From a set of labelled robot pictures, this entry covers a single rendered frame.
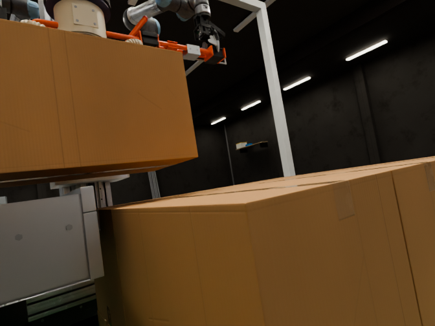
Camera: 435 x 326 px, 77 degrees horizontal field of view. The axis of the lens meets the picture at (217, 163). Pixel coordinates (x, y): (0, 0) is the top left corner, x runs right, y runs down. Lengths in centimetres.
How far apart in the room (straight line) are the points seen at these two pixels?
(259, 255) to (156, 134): 67
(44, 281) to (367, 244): 62
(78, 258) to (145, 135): 42
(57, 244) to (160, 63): 66
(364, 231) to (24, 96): 83
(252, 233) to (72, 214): 47
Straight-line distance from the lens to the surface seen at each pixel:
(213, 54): 141
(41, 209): 69
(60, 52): 94
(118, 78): 95
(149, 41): 126
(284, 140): 415
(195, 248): 44
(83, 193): 70
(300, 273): 40
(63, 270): 71
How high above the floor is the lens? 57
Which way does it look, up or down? 4 degrees up
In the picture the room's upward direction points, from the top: 9 degrees counter-clockwise
